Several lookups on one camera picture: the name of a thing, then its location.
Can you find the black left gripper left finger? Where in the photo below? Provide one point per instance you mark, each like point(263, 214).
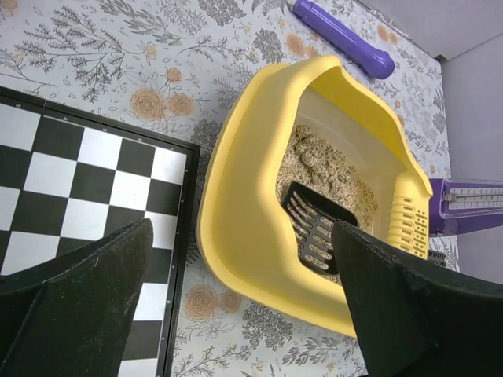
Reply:
point(71, 316)

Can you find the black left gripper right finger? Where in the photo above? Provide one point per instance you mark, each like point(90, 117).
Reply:
point(415, 318)

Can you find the black litter scoop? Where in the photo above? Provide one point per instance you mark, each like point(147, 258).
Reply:
point(313, 217)

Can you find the yellow litter box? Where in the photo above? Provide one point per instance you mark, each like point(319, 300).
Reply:
point(244, 235)

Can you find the cat litter granules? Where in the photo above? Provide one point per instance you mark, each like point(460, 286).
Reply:
point(310, 160)

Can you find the black white chessboard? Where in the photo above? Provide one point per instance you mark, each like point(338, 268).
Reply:
point(69, 178)

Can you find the floral table mat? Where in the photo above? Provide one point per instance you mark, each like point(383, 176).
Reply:
point(177, 67)

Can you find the purple flashlight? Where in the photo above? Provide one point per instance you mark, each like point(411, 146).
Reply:
point(376, 63)

